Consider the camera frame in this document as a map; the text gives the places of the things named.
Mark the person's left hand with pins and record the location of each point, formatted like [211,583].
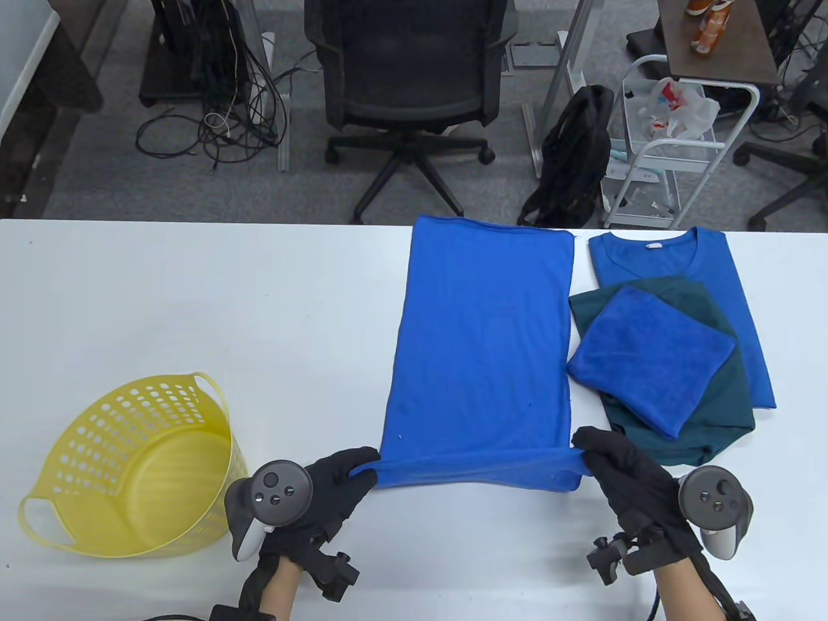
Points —
[330,491]

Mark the person's right hand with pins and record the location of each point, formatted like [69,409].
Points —
[634,479]

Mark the dark teal towel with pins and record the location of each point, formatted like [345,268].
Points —
[718,414]

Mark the blue towel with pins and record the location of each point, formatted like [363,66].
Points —
[647,356]

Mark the yellow laundry basket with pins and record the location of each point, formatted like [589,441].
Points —
[129,479]

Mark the smooth blue clothes piece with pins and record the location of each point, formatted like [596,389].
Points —
[479,349]

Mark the blue t-shirt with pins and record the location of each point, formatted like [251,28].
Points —
[724,272]

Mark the black right forearm sensor module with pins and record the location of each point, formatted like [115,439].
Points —
[740,611]

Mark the person's left forearm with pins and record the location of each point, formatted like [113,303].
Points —
[278,588]

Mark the black left forearm box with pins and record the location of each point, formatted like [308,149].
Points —
[239,613]

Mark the person's right forearm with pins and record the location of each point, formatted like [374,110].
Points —
[686,592]

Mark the black backpack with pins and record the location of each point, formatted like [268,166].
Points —
[576,162]

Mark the white utility cart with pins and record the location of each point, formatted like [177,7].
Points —
[686,158]

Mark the grey metal desk leg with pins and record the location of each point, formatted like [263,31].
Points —
[535,149]
[283,136]

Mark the black swivel chair base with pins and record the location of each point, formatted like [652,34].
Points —
[776,158]

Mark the white plastic bag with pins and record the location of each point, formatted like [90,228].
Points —
[695,110]

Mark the black mesh office chair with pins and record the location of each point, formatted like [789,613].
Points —
[407,65]

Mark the black flat stand base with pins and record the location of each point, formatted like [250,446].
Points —
[647,42]

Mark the brown side table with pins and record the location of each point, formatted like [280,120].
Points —
[744,45]

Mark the orange bottle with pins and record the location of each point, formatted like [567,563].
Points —
[708,32]
[697,6]

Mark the black computer tower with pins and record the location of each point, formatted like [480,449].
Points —
[194,39]

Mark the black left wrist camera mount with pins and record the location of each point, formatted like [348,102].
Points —
[333,569]

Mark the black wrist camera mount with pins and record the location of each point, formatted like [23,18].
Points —
[333,569]
[614,556]

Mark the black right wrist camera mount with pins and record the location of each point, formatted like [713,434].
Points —
[614,556]

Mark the grey metal base plate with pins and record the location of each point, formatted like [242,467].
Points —
[533,57]

